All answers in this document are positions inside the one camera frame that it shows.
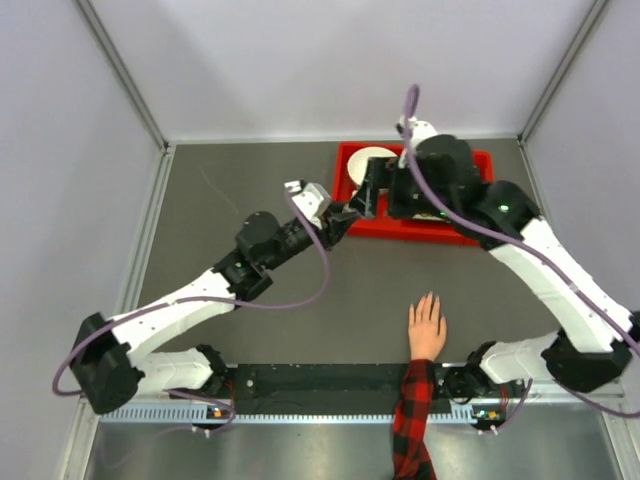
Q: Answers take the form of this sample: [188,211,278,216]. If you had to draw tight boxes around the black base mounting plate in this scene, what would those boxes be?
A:
[170,363,509,416]

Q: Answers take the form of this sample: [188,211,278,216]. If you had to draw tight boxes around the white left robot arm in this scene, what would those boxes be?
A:
[68,200,361,415]

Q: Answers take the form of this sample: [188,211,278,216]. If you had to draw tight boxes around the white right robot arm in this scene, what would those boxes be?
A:
[347,131,639,396]

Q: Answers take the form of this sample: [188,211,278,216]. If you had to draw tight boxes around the square floral saucer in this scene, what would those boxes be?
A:
[411,212,447,221]

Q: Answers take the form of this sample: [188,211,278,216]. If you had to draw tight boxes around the red plaid sleeve forearm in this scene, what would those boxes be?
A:
[392,360,436,480]

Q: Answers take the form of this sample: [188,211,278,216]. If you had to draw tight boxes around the red plastic tray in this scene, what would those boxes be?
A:
[332,141,480,247]

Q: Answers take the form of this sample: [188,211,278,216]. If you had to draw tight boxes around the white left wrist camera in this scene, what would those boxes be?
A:
[284,180,332,230]

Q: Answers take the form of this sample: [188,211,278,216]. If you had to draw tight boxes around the floral white bowl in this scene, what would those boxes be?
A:
[347,146,396,187]

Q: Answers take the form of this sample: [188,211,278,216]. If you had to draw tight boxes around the grey slotted cable duct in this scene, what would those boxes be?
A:
[100,403,501,425]

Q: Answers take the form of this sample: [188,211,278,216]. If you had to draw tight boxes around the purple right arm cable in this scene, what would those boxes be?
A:
[402,83,640,417]

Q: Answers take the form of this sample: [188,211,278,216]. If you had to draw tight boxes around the person's left hand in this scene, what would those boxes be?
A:
[407,292,447,362]

